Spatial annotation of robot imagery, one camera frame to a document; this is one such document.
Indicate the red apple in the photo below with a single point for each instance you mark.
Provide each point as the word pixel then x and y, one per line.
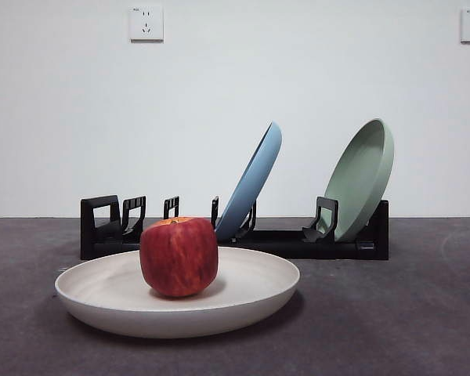
pixel 180 258

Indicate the pale yellow round plate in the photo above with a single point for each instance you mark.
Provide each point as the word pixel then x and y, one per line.
pixel 180 317

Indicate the blue round plate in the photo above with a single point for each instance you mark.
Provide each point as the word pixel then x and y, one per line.
pixel 250 184

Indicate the black plate rack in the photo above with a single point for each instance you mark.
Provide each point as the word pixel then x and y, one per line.
pixel 297 243

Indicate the green round plate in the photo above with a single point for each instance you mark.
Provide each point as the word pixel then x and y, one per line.
pixel 356 176

